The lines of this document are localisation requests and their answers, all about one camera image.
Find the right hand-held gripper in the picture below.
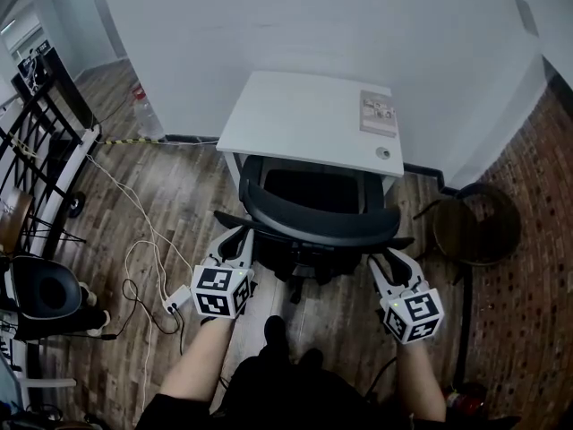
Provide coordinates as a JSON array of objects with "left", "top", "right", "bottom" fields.
[{"left": 367, "top": 247, "right": 447, "bottom": 346}]

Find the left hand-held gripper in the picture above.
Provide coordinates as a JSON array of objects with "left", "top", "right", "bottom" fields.
[{"left": 191, "top": 226, "right": 258, "bottom": 321}]

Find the black office chair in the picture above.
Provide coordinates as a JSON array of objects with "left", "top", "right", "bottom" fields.
[{"left": 213, "top": 154, "right": 416, "bottom": 305}]

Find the person's right forearm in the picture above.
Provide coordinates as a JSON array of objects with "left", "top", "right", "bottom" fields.
[{"left": 395, "top": 339, "right": 449, "bottom": 423}]

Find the person's left forearm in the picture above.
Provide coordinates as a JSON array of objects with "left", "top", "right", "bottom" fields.
[{"left": 158, "top": 315, "right": 236, "bottom": 403}]

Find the white desk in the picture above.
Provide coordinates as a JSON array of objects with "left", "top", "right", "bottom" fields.
[{"left": 215, "top": 70, "right": 406, "bottom": 193}]

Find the black round-back chair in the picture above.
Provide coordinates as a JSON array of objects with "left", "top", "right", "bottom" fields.
[{"left": 7, "top": 254, "right": 84, "bottom": 323}]

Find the brown wooden chair seat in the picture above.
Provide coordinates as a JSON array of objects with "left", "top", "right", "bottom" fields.
[{"left": 0, "top": 187, "right": 36, "bottom": 254}]

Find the white power adapter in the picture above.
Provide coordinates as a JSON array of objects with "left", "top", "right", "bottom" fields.
[{"left": 161, "top": 284, "right": 193, "bottom": 315}]

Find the black metal pole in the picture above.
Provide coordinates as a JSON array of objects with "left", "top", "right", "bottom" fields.
[{"left": 450, "top": 265, "right": 475, "bottom": 390}]

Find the round dark wooden stool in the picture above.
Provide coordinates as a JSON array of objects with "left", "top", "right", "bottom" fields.
[{"left": 412, "top": 181, "right": 523, "bottom": 269}]

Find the person's black shoe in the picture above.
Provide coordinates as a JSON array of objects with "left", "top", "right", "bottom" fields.
[
  {"left": 263, "top": 314, "right": 288, "bottom": 354},
  {"left": 296, "top": 348, "right": 325, "bottom": 367}
]

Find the red fire extinguisher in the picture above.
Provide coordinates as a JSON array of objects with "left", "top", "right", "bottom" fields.
[{"left": 441, "top": 382, "right": 488, "bottom": 417}]

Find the clear plastic water bottle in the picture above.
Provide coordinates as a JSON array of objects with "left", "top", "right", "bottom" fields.
[{"left": 131, "top": 84, "right": 167, "bottom": 141}]

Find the grey printed booklet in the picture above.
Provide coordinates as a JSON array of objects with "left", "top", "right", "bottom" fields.
[{"left": 358, "top": 89, "right": 400, "bottom": 140}]

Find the person's black clothing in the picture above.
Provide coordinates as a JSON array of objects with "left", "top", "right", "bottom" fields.
[{"left": 133, "top": 345, "right": 449, "bottom": 430}]

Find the black caster wheel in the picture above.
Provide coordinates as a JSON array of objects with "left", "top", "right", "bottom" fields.
[{"left": 65, "top": 190, "right": 87, "bottom": 219}]

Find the black metal railing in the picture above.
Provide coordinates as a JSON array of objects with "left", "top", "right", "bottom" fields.
[{"left": 0, "top": 77, "right": 102, "bottom": 260}]

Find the white cable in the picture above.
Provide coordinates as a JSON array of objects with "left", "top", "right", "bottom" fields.
[{"left": 83, "top": 153, "right": 194, "bottom": 414}]

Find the black cable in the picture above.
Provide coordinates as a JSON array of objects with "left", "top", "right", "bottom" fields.
[{"left": 98, "top": 277, "right": 187, "bottom": 356}]

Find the yellow black striped cable cover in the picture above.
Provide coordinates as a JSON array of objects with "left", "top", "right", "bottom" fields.
[{"left": 95, "top": 135, "right": 163, "bottom": 147}]

